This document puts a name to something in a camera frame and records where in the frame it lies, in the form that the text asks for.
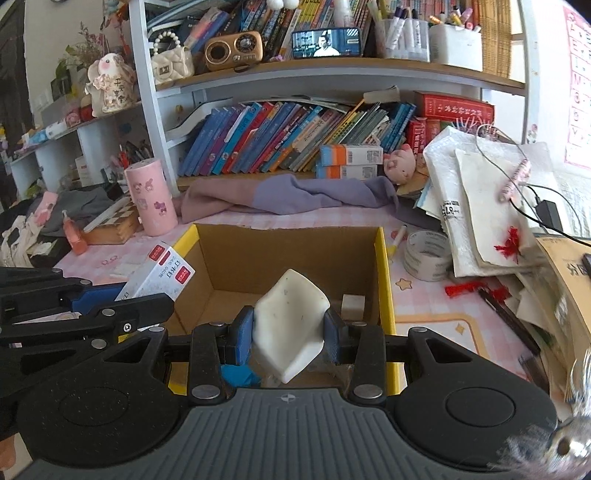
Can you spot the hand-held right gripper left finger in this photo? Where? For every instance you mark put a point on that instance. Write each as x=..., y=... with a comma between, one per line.
x=242, y=337

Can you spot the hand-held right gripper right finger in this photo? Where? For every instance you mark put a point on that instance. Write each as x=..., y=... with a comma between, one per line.
x=330, y=337

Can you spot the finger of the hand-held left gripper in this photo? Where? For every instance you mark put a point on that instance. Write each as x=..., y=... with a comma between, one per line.
x=92, y=300
x=147, y=307

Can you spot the white box red label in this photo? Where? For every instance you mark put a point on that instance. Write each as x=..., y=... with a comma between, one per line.
x=161, y=272

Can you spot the white charger plug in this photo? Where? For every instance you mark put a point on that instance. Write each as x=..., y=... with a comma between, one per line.
x=353, y=307

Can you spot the white curved block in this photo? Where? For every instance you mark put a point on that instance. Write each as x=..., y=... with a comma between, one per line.
x=291, y=323

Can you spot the cardboard box yellow flaps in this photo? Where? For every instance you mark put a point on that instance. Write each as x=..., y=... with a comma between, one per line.
x=286, y=249

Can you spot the blue plastic piece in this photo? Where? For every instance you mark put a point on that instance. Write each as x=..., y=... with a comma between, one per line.
x=240, y=376

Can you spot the orange pump bottle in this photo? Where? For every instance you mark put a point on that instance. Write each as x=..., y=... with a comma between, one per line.
x=76, y=240

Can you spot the wooden box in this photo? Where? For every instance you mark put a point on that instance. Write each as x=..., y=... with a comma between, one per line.
x=111, y=228

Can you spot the black and white cloth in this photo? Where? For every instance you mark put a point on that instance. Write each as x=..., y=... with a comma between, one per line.
x=23, y=240

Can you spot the grey cloth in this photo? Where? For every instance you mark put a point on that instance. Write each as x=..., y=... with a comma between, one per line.
x=78, y=205

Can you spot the pink printed tumbler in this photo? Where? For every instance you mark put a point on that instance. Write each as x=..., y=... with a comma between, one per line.
x=150, y=198

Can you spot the white marker pen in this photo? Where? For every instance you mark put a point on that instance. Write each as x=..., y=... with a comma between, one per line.
x=398, y=240

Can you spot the clear tape roll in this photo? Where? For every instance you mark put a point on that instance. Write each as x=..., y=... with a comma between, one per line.
x=427, y=265

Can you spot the red tassel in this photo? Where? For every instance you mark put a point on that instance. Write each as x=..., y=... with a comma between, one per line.
x=508, y=244
x=464, y=290

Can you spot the purple and pink cloth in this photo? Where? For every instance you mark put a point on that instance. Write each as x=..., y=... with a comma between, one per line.
x=277, y=198

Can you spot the orange blue white carton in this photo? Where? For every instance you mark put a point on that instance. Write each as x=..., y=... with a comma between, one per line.
x=351, y=172
x=351, y=154

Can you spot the white side shelf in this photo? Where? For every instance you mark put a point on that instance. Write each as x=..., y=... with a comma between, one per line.
x=87, y=134

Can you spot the black pen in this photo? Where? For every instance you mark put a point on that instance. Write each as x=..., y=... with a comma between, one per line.
x=508, y=318

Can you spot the pink pig plush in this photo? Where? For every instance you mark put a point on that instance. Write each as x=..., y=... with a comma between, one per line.
x=399, y=164

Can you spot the white desk bookshelf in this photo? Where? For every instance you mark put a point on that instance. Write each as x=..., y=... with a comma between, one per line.
x=152, y=115

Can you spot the row of colourful thin books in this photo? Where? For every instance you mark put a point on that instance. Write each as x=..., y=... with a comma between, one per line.
x=258, y=138

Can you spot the white rabbit doll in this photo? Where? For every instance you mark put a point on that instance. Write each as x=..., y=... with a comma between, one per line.
x=111, y=87

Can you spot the brown kraft envelope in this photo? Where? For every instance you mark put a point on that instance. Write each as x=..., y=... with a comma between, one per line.
x=565, y=295

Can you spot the dried flower bouquet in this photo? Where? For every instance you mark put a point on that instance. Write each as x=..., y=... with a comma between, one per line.
x=81, y=55

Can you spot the white quilted pearl handbag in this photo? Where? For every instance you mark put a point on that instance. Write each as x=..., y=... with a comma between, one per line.
x=171, y=62

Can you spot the black power adapter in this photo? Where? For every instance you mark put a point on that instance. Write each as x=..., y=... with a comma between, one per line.
x=549, y=217

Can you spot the red thick book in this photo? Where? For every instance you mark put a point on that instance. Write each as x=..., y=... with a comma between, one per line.
x=455, y=107

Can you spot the grey fur pompom charm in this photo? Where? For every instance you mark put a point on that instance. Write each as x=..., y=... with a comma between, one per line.
x=570, y=445

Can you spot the gold retro radio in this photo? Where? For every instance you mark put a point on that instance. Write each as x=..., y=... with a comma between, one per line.
x=233, y=51

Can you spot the smartphone with lit screen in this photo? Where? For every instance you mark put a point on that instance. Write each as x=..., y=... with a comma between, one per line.
x=325, y=42

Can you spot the white pen holder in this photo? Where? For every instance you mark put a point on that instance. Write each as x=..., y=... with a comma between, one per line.
x=408, y=44
x=455, y=48

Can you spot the row of thick paperback books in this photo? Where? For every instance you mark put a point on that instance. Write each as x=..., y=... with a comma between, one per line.
x=277, y=21

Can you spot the bundle of white markers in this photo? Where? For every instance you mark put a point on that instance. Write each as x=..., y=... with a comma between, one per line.
x=399, y=18

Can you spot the white plush toy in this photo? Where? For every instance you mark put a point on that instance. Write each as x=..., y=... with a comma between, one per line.
x=284, y=3

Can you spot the bamboo mat roll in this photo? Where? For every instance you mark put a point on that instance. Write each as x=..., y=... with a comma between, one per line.
x=494, y=37

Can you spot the bundle of coloured pens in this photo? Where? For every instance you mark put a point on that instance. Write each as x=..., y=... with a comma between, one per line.
x=455, y=16

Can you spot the pink wall chart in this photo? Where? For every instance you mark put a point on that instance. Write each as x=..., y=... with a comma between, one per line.
x=579, y=92

